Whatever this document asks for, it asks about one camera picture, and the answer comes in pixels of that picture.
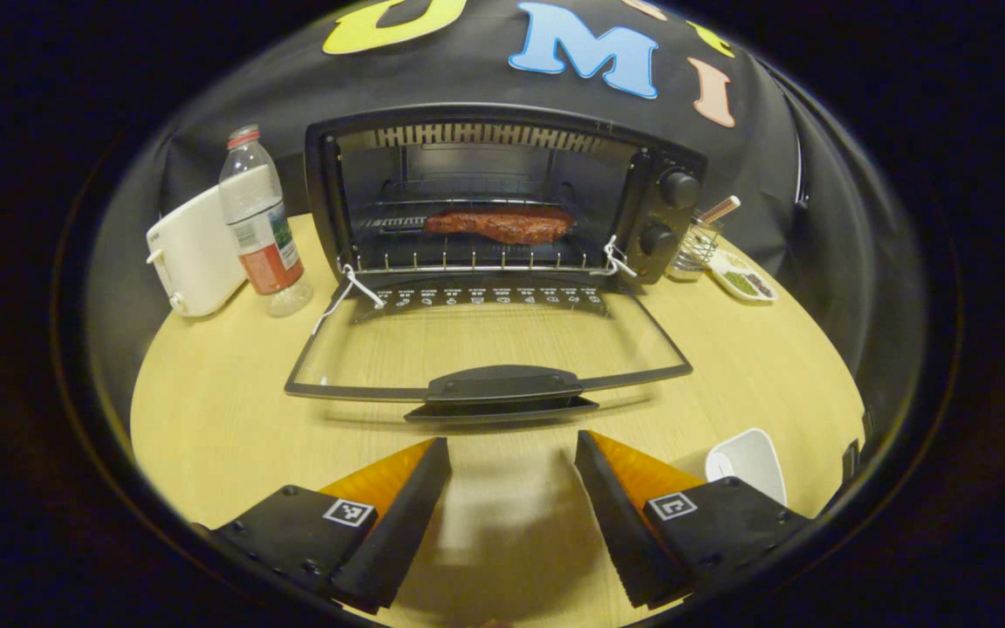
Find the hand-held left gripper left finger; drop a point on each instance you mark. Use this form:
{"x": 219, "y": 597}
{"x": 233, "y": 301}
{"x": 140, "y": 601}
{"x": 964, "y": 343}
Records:
{"x": 398, "y": 536}

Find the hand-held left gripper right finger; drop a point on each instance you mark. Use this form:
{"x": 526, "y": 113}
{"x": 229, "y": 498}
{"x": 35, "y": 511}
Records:
{"x": 625, "y": 528}

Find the black electric oven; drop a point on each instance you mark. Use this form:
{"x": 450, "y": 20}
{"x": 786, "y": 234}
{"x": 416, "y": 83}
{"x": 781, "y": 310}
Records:
{"x": 668, "y": 235}

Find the red raw steak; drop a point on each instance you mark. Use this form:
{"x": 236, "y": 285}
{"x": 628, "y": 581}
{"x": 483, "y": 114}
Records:
{"x": 502, "y": 225}

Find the small white ribbed tray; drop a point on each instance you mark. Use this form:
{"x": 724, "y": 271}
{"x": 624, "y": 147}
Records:
{"x": 751, "y": 462}

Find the white divided dish of beans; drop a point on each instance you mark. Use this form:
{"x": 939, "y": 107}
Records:
{"x": 742, "y": 281}

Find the clear bottle with red label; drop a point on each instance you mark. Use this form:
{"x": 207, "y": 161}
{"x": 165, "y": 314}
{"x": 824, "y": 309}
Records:
{"x": 263, "y": 235}

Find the white toaster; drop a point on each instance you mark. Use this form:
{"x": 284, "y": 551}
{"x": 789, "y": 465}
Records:
{"x": 197, "y": 262}

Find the black backdrop cloth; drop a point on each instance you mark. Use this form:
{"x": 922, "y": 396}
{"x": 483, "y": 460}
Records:
{"x": 232, "y": 113}

